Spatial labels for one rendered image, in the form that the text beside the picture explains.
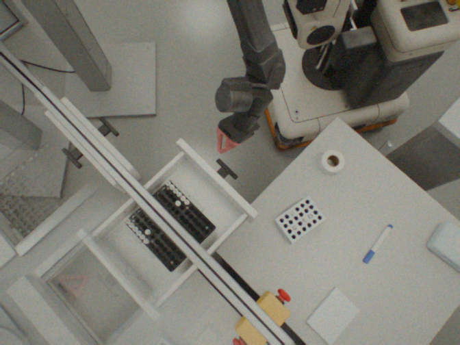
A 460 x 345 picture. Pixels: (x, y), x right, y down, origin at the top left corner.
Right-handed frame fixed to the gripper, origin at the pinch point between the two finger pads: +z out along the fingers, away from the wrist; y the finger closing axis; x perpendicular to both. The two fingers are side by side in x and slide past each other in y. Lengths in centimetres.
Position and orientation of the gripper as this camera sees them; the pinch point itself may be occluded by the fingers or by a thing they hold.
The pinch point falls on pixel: (224, 147)
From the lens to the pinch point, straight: 91.7
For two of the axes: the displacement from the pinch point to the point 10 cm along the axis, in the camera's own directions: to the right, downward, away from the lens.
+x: 6.9, 7.0, -1.6
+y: -5.7, 4.0, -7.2
